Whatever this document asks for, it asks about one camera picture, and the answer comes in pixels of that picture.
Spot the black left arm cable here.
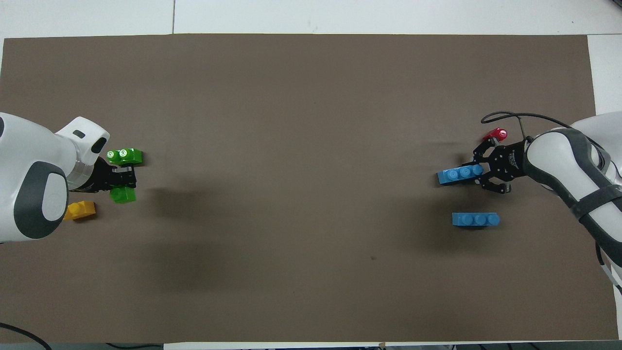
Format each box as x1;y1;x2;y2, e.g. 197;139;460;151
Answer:
0;322;52;350

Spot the brown table mat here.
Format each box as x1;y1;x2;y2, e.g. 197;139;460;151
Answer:
0;33;619;343

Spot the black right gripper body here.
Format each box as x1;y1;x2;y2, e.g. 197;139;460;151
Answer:
490;143;528;181

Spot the yellow toy brick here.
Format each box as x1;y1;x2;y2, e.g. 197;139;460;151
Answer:
63;201;96;222

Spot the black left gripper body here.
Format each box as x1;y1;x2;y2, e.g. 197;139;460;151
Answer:
80;158;119;193

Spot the blue three-stud brick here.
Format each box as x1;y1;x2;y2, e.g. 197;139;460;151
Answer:
437;165;484;186
451;212;501;228

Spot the plain green brick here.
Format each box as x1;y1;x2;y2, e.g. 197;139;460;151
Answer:
109;187;137;204

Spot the green brick with white stickers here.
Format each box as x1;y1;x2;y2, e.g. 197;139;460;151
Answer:
106;148;143;167

